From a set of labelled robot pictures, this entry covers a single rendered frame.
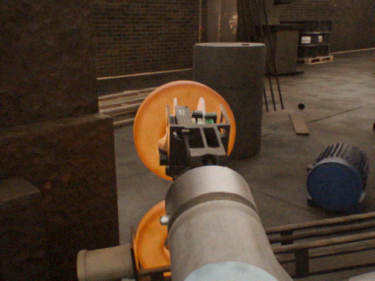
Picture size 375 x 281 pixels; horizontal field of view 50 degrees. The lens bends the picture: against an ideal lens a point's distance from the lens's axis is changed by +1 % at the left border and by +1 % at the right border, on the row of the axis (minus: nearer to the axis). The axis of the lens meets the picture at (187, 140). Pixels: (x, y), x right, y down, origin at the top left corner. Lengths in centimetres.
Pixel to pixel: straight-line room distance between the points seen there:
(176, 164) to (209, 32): 443
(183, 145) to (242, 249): 18
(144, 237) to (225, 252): 37
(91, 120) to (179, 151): 40
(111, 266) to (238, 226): 39
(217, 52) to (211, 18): 184
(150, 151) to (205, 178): 22
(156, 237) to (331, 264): 31
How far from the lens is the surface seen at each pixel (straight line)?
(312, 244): 74
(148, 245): 69
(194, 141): 46
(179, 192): 38
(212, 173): 39
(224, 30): 466
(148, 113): 58
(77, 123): 83
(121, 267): 70
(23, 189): 72
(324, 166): 232
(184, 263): 33
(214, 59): 306
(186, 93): 58
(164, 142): 53
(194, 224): 35
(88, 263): 71
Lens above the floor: 107
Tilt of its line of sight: 17 degrees down
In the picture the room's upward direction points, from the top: straight up
